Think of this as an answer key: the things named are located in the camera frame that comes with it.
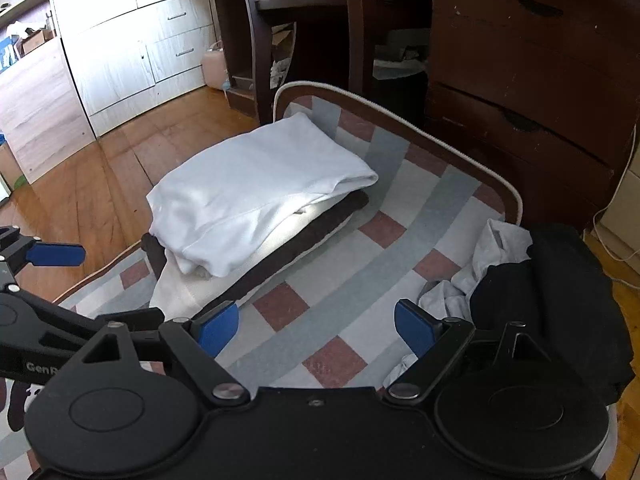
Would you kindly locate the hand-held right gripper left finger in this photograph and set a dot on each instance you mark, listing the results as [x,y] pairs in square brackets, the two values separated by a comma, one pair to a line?
[217,327]

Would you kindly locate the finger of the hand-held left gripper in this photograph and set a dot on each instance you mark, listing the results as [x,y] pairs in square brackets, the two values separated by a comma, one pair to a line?
[55,255]
[50,315]

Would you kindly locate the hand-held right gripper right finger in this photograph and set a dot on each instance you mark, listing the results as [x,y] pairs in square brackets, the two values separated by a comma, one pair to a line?
[414,327]

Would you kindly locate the white shirt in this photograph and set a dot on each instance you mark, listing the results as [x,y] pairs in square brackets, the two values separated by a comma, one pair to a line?
[250,175]

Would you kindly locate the light grey garment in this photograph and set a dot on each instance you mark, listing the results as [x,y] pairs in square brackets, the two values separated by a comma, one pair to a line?
[450,290]

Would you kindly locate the cream folded garment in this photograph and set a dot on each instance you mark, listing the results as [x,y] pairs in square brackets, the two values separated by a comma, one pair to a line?
[175,292]

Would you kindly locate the checked floor mat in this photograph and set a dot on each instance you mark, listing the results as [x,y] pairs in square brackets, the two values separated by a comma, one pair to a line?
[350,280]

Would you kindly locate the small green floor item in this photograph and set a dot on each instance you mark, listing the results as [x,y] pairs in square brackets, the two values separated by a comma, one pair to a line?
[20,182]

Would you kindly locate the large cardboard box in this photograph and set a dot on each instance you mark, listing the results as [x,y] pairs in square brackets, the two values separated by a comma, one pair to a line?
[9,160]

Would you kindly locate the light wood shelf unit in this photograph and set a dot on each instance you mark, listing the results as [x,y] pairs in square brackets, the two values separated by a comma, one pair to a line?
[45,125]

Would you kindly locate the black garment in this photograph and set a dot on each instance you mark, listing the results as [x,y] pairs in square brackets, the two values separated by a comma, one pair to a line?
[550,300]

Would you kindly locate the dark brown folded garment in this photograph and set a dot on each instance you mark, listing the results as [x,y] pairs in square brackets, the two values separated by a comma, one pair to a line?
[320,225]

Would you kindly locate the blue printed box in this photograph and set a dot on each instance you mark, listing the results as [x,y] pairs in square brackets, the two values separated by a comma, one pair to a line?
[7,55]

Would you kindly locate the small cardboard box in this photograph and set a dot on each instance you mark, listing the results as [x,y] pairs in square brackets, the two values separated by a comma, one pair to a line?
[36,41]

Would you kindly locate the white wardrobe cabinet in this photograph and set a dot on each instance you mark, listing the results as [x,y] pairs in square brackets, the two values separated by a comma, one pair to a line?
[115,35]

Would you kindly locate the beige cabinet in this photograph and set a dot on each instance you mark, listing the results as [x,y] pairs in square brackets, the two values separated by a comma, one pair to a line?
[625,215]

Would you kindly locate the pink container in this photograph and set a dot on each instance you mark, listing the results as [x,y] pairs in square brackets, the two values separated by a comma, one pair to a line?
[216,65]

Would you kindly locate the waste bin with bag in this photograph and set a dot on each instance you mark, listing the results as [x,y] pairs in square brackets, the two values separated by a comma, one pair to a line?
[400,75]

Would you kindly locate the white crumpled bag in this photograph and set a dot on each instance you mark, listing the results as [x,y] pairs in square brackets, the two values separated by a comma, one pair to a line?
[280,72]

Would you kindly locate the dark wooden drawer chest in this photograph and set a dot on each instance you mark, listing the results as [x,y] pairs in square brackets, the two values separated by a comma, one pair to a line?
[525,70]

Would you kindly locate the dark wooden chair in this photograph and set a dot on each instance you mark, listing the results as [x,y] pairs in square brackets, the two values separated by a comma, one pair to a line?
[355,20]

